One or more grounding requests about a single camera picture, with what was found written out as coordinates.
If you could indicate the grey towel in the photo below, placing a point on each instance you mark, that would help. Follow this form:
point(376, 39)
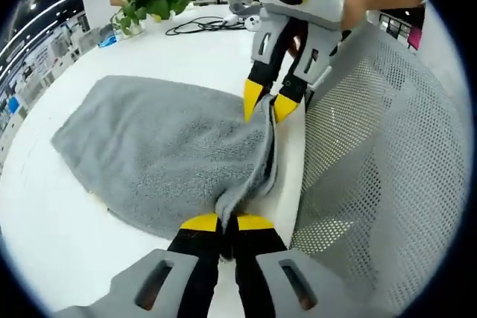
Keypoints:
point(156, 146)

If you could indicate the blue packet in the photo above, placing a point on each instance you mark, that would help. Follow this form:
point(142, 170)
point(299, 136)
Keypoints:
point(110, 40)

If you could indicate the grey mesh chair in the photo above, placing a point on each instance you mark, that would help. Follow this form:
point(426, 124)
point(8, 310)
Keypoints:
point(372, 146)

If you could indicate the blue container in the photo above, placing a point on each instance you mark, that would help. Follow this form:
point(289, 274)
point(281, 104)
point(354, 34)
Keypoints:
point(13, 105)

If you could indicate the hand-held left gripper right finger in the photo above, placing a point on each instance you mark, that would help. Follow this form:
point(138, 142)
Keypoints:
point(335, 295)

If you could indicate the person's right hand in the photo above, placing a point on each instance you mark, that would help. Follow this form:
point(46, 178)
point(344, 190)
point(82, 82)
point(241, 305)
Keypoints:
point(354, 9)

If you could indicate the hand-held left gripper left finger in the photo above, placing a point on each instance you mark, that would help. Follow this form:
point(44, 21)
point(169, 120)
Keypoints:
point(123, 295)

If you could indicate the grey curved device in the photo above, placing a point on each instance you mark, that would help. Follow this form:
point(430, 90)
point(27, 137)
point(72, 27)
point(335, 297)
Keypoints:
point(238, 8)

